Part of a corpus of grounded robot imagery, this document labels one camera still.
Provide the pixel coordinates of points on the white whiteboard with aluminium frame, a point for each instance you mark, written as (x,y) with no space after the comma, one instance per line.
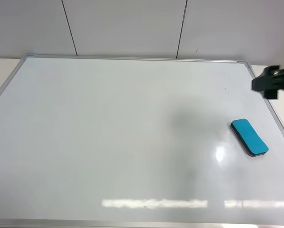
(136,143)

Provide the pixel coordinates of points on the blue whiteboard eraser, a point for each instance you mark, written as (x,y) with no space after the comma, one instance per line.
(248,137)

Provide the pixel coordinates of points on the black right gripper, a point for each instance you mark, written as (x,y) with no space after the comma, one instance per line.
(269,82)

